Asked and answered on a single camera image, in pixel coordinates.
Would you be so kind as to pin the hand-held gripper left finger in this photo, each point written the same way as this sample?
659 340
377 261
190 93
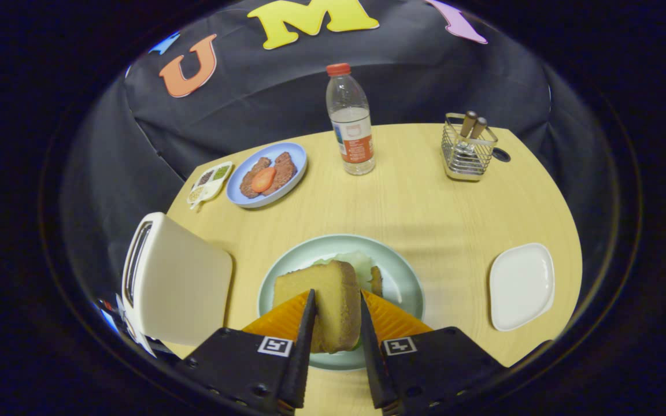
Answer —
304 352

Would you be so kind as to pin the red tomato slice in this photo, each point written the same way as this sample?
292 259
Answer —
263 179

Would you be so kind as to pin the clear red-capped water bottle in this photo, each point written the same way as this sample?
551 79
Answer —
353 127

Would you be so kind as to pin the brown meat patty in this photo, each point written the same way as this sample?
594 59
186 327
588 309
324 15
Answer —
285 170
247 186

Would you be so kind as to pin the small white square plate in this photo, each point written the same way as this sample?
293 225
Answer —
521 286

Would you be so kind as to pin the black backdrop cloth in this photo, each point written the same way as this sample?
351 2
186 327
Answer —
252 110

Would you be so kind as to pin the pale green round plate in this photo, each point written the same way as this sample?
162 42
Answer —
405 277

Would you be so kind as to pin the thick bread slice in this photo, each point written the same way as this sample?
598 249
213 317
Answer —
333 306

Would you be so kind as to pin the white toaster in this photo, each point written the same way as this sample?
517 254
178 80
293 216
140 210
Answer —
182 283

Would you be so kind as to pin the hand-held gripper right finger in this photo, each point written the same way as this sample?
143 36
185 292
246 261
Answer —
370 358

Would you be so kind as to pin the white seasoning tray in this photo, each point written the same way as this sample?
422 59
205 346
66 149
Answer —
210 182

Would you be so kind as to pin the green lettuce leaf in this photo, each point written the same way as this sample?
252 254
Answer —
361 264

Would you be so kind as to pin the blue round plate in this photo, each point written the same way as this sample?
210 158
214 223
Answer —
295 156

